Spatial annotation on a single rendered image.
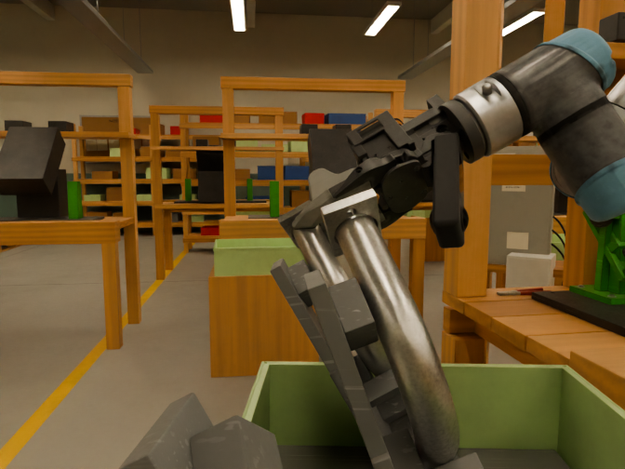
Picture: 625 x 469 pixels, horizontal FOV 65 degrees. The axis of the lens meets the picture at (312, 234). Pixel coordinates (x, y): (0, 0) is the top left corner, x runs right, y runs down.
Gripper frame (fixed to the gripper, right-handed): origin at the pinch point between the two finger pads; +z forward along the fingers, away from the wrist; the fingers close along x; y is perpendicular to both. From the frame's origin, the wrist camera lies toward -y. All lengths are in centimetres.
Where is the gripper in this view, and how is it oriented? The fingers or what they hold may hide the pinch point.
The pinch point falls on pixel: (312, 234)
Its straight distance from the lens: 53.0
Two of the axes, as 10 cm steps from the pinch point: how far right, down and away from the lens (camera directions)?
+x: -3.5, -5.2, -7.8
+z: -8.7, 5.0, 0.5
